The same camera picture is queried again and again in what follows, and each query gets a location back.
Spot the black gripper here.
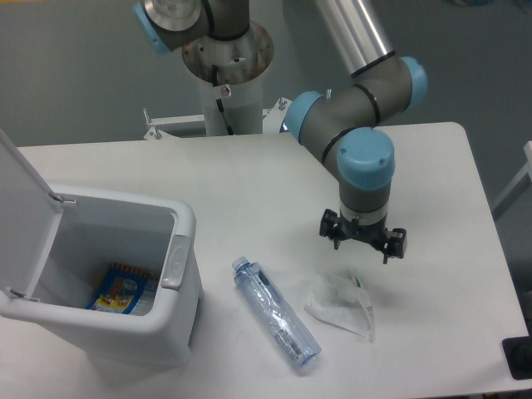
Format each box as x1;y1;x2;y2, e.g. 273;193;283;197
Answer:
319;209;406;264

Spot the clear plastic bag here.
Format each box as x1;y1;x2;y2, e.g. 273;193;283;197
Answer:
303;272;375;342

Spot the clear plastic water bottle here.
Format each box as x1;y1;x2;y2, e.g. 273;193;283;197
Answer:
232;257;322;372

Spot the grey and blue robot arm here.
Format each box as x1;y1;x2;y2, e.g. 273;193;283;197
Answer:
134;1;427;259

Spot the white plastic trash can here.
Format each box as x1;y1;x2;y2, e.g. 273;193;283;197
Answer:
1;185;203;367

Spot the white trash can lid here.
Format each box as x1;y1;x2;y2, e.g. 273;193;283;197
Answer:
1;133;62;298

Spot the black clamp at table edge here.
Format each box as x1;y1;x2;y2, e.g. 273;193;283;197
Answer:
502;336;531;380

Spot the blue snack wrapper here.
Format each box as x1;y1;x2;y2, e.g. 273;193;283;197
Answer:
86;263;159;316

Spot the white bracket with bolt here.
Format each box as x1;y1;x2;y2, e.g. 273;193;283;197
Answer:
263;97;292;134

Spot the white frame leg right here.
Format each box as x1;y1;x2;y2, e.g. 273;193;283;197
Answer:
491;140;531;220

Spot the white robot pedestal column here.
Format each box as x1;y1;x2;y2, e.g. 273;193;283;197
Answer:
182;22;274;136

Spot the white metal frame bracket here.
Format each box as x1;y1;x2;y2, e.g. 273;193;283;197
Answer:
143;108;206;140

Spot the black cable on pedestal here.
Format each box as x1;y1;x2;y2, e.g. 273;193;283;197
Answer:
211;64;234;136

